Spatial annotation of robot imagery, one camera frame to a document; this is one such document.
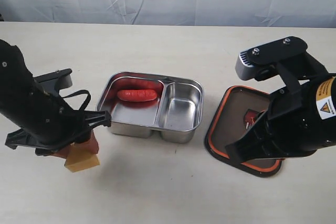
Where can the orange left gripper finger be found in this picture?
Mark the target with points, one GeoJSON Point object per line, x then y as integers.
{"type": "Point", "coordinates": [91, 145]}
{"type": "Point", "coordinates": [63, 153]}

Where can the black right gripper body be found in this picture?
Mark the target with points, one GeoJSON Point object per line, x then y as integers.
{"type": "Point", "coordinates": [278, 132]}

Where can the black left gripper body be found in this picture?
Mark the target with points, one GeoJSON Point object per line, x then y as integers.
{"type": "Point", "coordinates": [46, 122]}

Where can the yellow toy cheese wedge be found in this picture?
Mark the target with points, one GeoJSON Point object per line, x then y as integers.
{"type": "Point", "coordinates": [80, 159]}

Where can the dark transparent lunch box lid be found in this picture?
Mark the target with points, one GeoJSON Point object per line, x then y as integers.
{"type": "Point", "coordinates": [233, 117]}

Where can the red toy sausage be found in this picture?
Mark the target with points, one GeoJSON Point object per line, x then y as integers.
{"type": "Point", "coordinates": [144, 95]}

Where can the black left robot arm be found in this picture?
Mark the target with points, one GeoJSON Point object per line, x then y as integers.
{"type": "Point", "coordinates": [14, 71]}

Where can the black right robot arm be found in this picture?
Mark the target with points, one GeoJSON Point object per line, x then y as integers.
{"type": "Point", "coordinates": [324, 108]}

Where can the steel two-compartment lunch box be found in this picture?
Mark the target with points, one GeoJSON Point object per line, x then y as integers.
{"type": "Point", "coordinates": [175, 113]}

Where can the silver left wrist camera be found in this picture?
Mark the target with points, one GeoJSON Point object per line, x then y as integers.
{"type": "Point", "coordinates": [55, 81]}

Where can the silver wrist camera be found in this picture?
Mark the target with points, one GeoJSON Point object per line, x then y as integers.
{"type": "Point", "coordinates": [286, 57]}
{"type": "Point", "coordinates": [55, 81]}

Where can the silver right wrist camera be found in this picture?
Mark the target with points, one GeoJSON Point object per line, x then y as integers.
{"type": "Point", "coordinates": [286, 57]}

